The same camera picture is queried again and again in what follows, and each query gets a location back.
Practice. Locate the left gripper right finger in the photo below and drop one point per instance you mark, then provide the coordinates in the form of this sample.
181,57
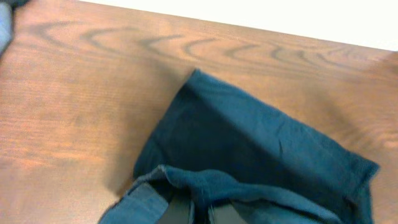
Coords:
224,214

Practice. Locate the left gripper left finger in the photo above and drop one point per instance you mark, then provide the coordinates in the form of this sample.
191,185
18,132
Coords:
178,211

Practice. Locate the navy shorts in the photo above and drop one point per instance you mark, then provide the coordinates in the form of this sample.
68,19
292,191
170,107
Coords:
217,144
7,21

